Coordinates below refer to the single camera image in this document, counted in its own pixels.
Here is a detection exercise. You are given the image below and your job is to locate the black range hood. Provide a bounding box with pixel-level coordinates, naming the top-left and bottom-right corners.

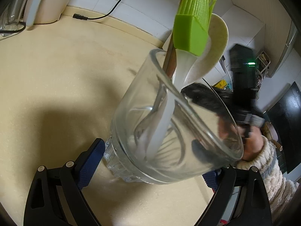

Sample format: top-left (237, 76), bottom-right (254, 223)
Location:
top-left (265, 81), bottom-right (301, 175)

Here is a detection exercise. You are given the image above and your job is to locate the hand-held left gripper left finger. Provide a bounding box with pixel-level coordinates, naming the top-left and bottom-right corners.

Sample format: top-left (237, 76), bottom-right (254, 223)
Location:
top-left (24, 138), bottom-right (105, 226)

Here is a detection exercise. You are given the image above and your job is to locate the metal kitchen rack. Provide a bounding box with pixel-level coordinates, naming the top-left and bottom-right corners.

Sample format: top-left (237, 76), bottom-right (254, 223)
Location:
top-left (255, 51), bottom-right (271, 89)

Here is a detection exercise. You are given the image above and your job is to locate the black power cord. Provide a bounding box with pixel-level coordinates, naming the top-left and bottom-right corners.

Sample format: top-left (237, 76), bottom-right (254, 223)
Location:
top-left (73, 0), bottom-right (139, 20)

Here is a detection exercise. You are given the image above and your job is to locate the clear glass tumbler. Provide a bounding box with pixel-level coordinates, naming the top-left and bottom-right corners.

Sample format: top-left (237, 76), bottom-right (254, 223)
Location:
top-left (103, 48), bottom-right (244, 184)

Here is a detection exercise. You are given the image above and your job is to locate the person's right hand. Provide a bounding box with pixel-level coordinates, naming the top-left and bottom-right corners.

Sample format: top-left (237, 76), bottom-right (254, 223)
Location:
top-left (217, 116), bottom-right (264, 162)

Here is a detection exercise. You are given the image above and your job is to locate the beige electric kettle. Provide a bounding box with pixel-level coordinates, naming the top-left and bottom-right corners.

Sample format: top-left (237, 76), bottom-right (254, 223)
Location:
top-left (22, 0), bottom-right (79, 27)

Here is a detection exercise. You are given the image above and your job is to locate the person's right forearm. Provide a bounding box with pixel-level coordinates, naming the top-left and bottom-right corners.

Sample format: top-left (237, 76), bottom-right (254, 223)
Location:
top-left (237, 135), bottom-right (301, 217)

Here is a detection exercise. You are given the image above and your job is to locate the green silicone brush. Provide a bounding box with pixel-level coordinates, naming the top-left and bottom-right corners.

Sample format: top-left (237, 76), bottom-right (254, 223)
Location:
top-left (140, 0), bottom-right (217, 157)

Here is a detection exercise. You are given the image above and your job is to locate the yellow carton box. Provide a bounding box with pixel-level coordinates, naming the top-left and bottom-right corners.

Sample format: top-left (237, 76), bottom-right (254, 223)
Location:
top-left (212, 80), bottom-right (229, 90)

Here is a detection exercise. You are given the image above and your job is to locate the white rice cooker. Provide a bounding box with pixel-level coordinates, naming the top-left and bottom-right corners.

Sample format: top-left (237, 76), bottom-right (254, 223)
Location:
top-left (162, 29), bottom-right (226, 85)

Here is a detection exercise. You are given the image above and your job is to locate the wooden handled metal fork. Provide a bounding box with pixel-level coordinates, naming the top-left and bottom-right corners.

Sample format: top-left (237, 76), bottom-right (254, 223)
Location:
top-left (134, 0), bottom-right (190, 143)

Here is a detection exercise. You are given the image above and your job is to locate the off-white plastic spoon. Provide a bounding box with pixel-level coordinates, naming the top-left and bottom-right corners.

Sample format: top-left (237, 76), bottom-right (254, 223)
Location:
top-left (183, 13), bottom-right (230, 89)

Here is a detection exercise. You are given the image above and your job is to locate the black griddle cable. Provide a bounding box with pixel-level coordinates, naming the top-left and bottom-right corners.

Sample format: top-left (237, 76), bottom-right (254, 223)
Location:
top-left (0, 20), bottom-right (27, 35)

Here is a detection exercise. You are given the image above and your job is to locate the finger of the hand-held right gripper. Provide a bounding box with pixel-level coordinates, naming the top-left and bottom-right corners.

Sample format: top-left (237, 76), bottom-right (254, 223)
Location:
top-left (183, 83), bottom-right (236, 123)

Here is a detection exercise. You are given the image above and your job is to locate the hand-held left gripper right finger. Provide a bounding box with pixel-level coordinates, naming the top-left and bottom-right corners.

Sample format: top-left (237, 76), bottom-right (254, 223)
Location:
top-left (198, 166), bottom-right (273, 226)

